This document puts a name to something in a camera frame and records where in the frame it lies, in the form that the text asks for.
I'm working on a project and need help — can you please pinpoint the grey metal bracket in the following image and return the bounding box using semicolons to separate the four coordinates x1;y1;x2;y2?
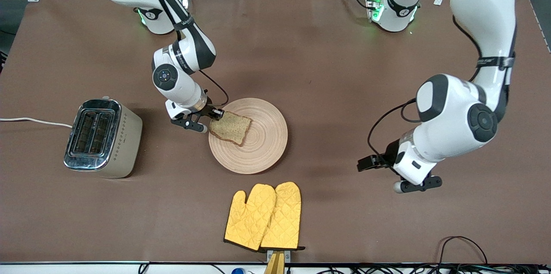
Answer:
267;249;291;262

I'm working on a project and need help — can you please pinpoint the brown table cover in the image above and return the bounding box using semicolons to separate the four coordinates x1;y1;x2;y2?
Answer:
0;0;551;264

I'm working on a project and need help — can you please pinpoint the yellow quilted oven mitt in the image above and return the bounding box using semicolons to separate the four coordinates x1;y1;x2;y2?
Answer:
224;184;277;252
260;181;306;252

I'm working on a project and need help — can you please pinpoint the wooden stick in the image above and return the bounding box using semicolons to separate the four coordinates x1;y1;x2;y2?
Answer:
264;252;285;274

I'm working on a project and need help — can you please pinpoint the round light wooden plate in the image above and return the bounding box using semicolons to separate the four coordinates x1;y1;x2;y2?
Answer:
208;98;288;174

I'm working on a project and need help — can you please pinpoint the cream and chrome toaster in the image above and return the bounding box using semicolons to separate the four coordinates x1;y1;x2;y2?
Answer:
64;97;143;179

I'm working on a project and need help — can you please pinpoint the white toaster power cable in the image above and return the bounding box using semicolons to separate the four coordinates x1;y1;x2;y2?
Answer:
0;117;73;129

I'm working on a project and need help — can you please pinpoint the brown bread slice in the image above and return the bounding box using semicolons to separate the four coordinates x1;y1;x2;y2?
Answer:
209;111;252;147

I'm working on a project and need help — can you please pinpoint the looped black cable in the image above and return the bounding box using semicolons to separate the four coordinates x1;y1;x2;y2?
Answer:
438;236;489;266

